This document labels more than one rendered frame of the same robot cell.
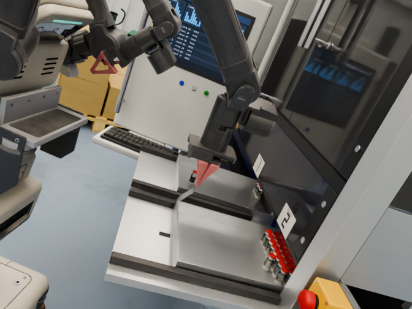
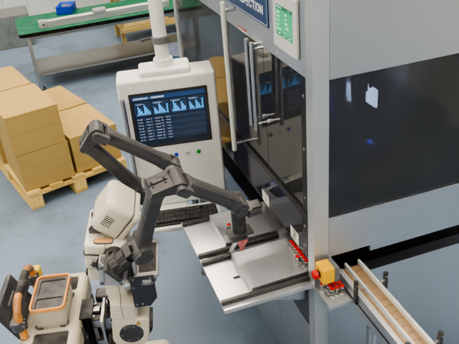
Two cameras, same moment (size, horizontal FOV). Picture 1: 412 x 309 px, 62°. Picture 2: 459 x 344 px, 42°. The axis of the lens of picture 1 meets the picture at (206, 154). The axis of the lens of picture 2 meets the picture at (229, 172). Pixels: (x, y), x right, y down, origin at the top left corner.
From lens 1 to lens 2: 1.76 m
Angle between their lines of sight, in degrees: 10
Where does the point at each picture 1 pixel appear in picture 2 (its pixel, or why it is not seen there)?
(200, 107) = (199, 162)
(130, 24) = not seen: outside the picture
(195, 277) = (263, 290)
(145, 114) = not seen: hidden behind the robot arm
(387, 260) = (343, 237)
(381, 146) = (311, 198)
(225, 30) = (225, 201)
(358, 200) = (314, 223)
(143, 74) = (144, 163)
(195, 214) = (245, 254)
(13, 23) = (148, 244)
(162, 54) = not seen: hidden behind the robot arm
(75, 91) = (38, 165)
